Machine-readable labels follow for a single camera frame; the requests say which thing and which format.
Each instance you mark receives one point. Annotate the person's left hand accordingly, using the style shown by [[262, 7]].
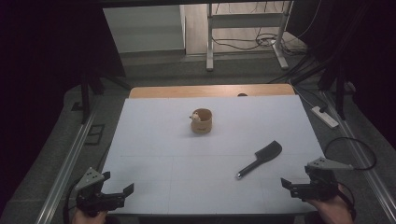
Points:
[[88, 218]]

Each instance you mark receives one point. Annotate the black rectangular frame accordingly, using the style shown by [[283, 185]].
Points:
[[95, 134]]

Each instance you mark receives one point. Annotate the aluminium rail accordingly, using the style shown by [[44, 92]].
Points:
[[361, 155], [67, 169]]

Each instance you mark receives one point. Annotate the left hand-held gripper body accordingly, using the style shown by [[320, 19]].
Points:
[[93, 196]]

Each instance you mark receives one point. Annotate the white table mat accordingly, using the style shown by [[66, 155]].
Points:
[[211, 174]]

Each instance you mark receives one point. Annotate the black tripod stand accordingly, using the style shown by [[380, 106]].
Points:
[[85, 93]]

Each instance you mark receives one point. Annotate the person's right hand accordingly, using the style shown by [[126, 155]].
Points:
[[333, 210]]

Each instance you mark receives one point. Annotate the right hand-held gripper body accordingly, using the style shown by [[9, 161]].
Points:
[[320, 183]]

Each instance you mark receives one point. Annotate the white metal stand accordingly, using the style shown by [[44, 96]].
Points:
[[246, 21]]

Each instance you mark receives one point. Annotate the white power strip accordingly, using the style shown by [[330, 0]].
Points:
[[325, 117]]

